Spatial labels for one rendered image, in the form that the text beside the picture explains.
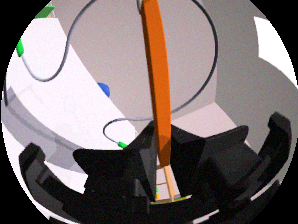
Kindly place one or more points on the orange handle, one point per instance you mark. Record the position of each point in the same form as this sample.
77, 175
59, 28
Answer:
158, 73

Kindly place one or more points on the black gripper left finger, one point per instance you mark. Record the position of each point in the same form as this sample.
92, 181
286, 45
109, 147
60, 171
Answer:
138, 160

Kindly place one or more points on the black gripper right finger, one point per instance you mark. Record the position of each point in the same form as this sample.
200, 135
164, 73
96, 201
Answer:
188, 153

